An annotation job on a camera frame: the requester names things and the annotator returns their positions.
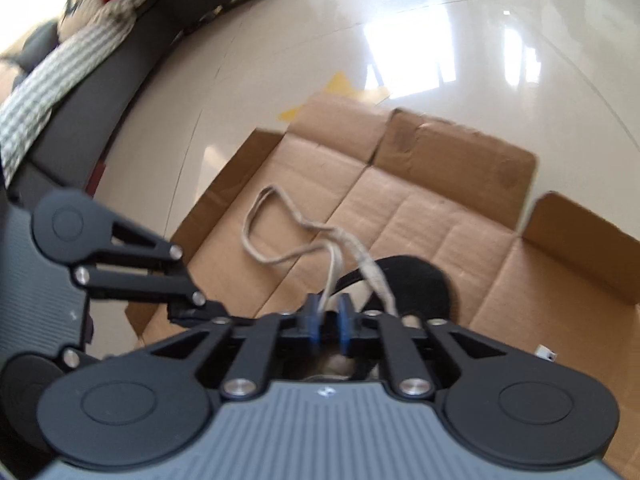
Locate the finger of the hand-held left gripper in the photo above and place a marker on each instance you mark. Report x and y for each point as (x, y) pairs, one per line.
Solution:
(75, 358)
(195, 315)

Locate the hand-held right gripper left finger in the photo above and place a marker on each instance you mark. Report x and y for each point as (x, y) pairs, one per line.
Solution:
(312, 327)

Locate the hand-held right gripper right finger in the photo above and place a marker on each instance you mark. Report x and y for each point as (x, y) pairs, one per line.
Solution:
(345, 325)

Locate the beige shoelace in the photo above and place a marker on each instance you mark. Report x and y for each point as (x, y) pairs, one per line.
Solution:
(372, 270)

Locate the black and beige shoe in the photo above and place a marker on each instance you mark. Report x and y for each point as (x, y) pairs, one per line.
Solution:
(425, 290)

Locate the flattened cardboard box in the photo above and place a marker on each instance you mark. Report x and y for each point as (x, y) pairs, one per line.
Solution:
(425, 200)

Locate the checked blanket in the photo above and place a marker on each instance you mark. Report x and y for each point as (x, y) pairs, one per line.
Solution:
(50, 85)

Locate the white paper label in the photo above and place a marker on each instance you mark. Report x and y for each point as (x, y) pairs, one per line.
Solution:
(545, 352)

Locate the grey sofa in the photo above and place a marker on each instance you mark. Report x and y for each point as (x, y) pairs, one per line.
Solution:
(115, 75)

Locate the large yellow star sticker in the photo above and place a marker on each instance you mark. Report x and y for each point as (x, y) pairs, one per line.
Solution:
(340, 85)

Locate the white printed pillow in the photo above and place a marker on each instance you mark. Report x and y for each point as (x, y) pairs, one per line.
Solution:
(80, 0)

